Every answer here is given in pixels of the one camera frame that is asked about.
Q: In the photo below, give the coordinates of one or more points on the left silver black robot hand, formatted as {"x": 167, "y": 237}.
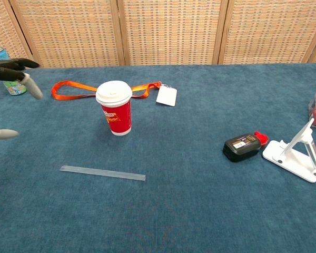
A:
{"x": 8, "y": 71}

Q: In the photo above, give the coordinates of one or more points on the clear plastic straw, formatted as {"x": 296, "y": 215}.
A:
{"x": 102, "y": 173}

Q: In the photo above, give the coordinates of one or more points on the white plastic cup lid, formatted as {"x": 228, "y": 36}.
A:
{"x": 113, "y": 92}

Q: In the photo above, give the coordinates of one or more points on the red paper cup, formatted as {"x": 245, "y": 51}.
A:
{"x": 118, "y": 118}

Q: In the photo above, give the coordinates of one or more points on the teal green drink can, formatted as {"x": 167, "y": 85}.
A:
{"x": 13, "y": 89}

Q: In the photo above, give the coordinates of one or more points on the white badge card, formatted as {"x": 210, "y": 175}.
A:
{"x": 167, "y": 96}

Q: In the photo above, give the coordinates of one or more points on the blue table cloth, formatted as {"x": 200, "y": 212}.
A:
{"x": 173, "y": 205}

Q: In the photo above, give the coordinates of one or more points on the black bottle with red cap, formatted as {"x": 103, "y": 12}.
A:
{"x": 239, "y": 147}

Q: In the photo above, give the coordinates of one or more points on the white folding phone stand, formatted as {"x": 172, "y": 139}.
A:
{"x": 292, "y": 162}

